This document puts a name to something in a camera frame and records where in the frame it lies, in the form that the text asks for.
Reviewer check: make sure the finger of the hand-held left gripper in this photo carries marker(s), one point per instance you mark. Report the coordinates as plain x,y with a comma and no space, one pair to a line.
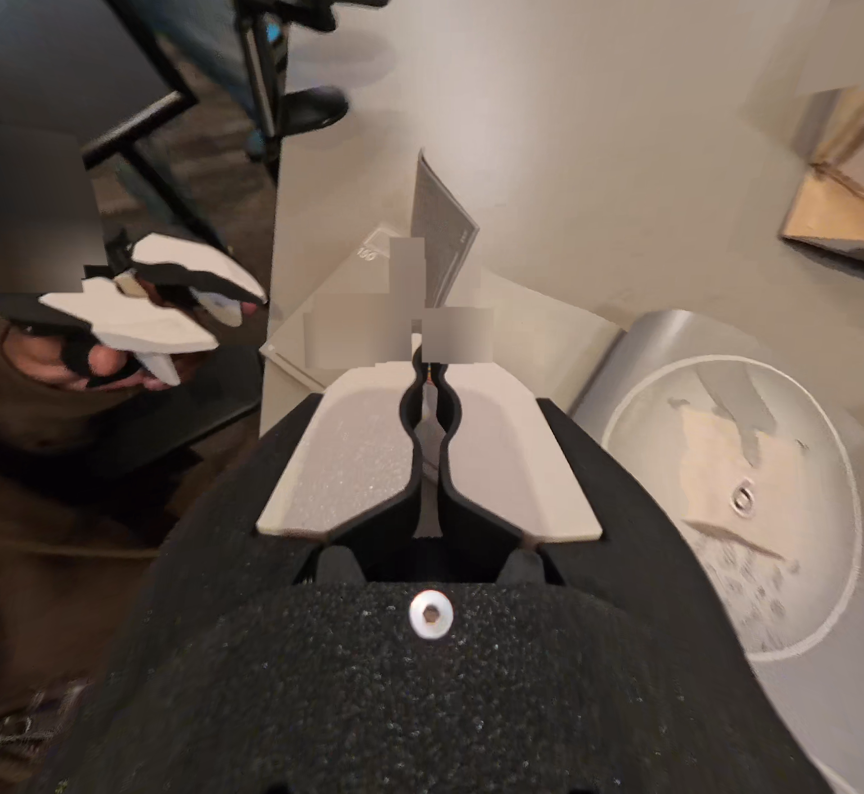
135,325
196,257

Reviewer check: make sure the grey board on stand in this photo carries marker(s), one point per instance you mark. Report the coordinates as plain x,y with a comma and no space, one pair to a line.
67,31

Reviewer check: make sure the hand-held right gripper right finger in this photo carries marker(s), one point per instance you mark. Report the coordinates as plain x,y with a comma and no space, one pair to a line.
520,463

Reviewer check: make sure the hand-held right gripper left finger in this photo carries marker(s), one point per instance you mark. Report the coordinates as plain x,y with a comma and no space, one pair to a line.
324,463

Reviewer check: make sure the person's left hand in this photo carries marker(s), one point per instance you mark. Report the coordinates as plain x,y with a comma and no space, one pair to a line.
34,352

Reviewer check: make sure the grey instruction booklet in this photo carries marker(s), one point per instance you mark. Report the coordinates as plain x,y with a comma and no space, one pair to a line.
439,220

